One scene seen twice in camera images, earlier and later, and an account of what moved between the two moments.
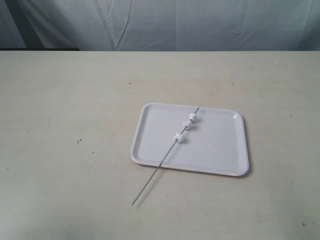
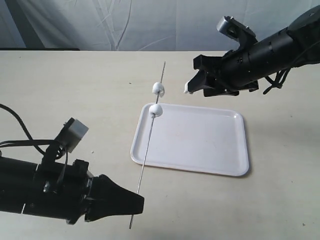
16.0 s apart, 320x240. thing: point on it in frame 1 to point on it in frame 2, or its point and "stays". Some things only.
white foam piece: [192, 116] to [186, 90]
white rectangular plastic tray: [215, 143] stays
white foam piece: [188, 124] to [158, 88]
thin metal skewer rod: [160, 165] to [161, 80]
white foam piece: [179, 137] to [155, 109]
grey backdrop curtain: [243, 25] stays
